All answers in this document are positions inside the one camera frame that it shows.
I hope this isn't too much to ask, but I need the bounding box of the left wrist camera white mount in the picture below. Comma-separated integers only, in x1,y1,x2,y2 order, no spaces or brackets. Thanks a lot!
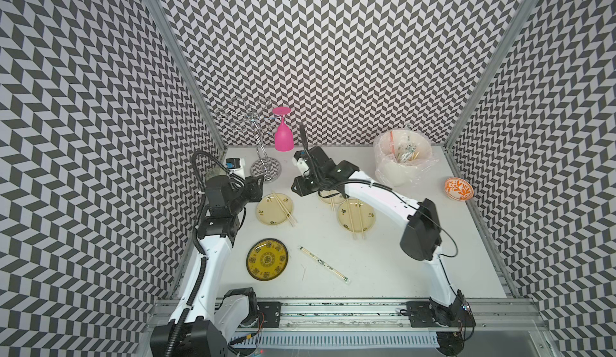
226,157,246,178

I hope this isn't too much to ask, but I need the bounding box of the dark yellow patterned plate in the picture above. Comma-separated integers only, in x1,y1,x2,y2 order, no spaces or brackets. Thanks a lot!
245,238,289,282

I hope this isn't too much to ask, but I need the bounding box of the metal wire cup rack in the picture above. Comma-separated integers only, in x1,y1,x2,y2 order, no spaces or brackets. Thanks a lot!
215,97,282,183

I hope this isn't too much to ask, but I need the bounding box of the cream plate centre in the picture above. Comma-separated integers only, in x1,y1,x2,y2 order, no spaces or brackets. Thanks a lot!
337,198,376,234

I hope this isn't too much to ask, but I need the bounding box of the white bin with plastic bag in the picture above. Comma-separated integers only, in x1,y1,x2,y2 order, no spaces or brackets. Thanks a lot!
373,129,438,188

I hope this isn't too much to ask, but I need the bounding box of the cream plate with dark mark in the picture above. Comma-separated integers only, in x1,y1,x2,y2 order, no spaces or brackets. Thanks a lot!
318,190,346,206

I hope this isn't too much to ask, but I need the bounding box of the pink plastic goblet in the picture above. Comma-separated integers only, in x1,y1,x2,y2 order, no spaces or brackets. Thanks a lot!
273,107,295,152

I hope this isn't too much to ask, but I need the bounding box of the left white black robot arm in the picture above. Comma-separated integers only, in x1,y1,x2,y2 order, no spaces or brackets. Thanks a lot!
149,150,264,356

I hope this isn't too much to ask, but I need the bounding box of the small orange patterned dish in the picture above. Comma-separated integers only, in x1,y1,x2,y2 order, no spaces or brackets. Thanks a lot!
444,177,475,201

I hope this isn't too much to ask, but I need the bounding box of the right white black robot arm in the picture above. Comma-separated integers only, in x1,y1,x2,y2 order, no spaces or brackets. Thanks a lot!
291,124,476,331

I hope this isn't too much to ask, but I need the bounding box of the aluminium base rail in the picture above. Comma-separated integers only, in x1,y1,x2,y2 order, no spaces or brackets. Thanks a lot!
139,298,550,357

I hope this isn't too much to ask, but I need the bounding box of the cream plate left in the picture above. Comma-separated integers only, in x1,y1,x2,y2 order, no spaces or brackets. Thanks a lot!
256,193,295,225

